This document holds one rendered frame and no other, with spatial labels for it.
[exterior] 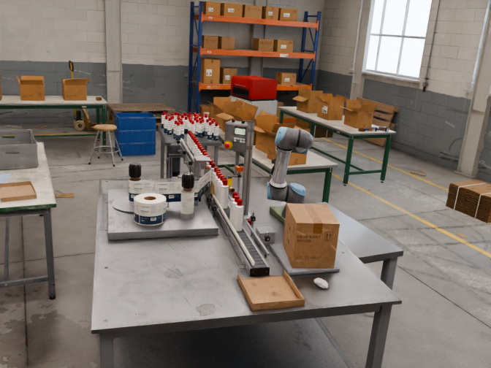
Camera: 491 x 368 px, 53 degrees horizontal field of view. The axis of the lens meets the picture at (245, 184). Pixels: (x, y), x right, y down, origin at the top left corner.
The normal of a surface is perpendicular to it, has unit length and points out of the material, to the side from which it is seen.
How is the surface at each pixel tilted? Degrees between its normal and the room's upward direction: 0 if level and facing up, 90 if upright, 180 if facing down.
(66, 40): 90
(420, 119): 90
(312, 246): 90
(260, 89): 90
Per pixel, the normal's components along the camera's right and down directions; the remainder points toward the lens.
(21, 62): 0.41, 0.30
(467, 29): -0.91, 0.07
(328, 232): 0.09, 0.31
